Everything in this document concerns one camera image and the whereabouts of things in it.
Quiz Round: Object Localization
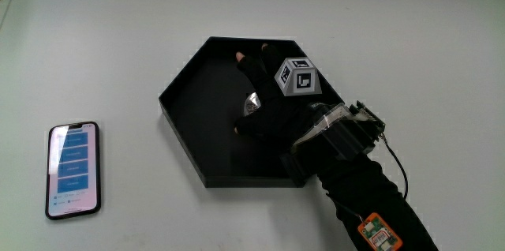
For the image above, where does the person's right hand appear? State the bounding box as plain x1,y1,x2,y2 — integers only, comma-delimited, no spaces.
234,43,387,188

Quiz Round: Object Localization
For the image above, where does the small silver foil object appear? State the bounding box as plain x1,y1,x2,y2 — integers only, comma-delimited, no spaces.
243,92,262,117

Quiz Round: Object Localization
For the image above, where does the black hexagonal plate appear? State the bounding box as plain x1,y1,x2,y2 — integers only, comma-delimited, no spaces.
158,36,345,189

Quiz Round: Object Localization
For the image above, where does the person's right forearm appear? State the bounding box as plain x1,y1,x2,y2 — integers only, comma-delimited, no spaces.
316,153,440,251

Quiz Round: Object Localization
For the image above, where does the orange sensor board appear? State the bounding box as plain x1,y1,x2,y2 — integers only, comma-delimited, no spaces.
357,212,404,251

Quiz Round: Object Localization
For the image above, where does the black smartphone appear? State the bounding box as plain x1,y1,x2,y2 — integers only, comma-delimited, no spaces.
44,121,103,221

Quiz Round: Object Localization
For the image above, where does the thin black cable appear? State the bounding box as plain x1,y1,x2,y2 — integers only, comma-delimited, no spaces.
379,133,410,200

